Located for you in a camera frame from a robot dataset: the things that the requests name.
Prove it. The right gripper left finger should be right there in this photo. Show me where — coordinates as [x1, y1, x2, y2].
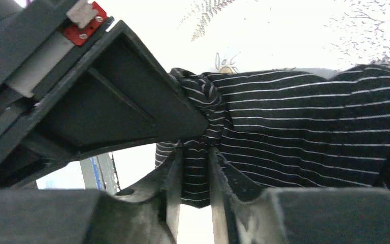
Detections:
[0, 149, 182, 243]

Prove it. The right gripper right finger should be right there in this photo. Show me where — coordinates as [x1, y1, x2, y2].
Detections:
[208, 148, 390, 243]

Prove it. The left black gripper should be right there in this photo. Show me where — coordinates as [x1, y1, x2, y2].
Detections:
[0, 0, 115, 162]

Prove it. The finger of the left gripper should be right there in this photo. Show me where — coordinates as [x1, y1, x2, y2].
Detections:
[0, 21, 208, 186]

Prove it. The black striped underwear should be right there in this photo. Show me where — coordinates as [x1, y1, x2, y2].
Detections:
[155, 65, 390, 208]

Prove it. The floral patterned table mat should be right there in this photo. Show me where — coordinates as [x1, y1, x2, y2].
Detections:
[13, 0, 390, 244]

